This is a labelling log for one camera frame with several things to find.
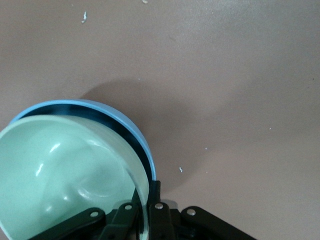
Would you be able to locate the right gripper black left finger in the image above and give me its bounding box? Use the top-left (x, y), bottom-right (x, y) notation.
top-left (29, 189), bottom-right (141, 240)

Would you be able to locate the blue bowl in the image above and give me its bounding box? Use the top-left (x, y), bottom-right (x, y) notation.
top-left (9, 99), bottom-right (158, 182)

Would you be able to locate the brown table mat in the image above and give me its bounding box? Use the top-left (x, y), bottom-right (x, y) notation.
top-left (0, 0), bottom-right (320, 240)

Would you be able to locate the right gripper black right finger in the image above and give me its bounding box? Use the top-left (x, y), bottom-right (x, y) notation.
top-left (146, 179), bottom-right (259, 240)

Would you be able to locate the green bowl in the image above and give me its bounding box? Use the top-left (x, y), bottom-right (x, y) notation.
top-left (0, 114), bottom-right (151, 240)

